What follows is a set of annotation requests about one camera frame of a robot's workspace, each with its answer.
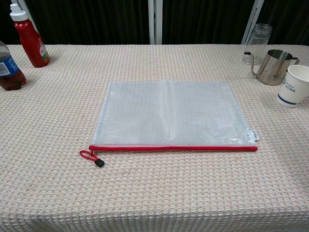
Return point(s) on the steel gooseneck pitcher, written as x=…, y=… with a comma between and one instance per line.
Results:
x=272, y=70

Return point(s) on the black curtain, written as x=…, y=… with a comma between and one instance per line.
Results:
x=91, y=21

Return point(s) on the red ketchup bottle white cap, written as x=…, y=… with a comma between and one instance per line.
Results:
x=31, y=41

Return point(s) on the clear mesh zipper pouch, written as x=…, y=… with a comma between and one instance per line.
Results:
x=169, y=113

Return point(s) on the white slanted frame post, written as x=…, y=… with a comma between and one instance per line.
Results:
x=24, y=6
x=253, y=19

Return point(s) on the cola bottle blue label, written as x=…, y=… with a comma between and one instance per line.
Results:
x=9, y=70

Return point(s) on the white paper cup blue print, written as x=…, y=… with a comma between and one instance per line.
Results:
x=293, y=87

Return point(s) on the white vertical frame post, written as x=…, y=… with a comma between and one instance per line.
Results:
x=155, y=21

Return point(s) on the clear glass jar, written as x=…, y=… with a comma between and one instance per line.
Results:
x=259, y=41

